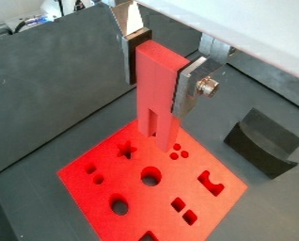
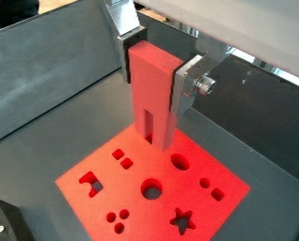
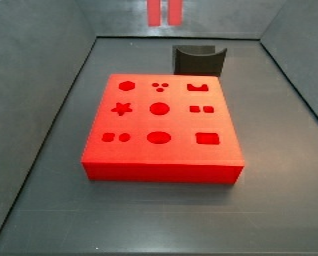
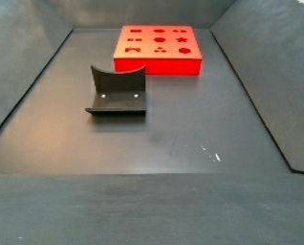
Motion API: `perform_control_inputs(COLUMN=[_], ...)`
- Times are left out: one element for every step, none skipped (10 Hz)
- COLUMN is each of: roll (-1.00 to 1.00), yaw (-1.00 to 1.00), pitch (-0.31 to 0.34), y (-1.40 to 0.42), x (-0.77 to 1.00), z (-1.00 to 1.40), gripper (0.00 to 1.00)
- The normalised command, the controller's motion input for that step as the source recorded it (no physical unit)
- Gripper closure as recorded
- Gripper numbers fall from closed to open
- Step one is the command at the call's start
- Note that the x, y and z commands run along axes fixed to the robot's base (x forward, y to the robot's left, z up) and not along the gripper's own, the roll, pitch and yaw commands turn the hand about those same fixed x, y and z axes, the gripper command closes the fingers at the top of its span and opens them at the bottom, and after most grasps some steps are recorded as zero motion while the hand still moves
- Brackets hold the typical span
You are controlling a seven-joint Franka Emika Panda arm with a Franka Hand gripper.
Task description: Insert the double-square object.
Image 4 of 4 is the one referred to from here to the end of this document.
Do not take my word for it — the red shape-sorter block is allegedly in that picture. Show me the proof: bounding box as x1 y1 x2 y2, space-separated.
113 25 202 76

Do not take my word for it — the black curved holder bracket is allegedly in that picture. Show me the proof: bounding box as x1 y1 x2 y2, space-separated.
85 66 146 115

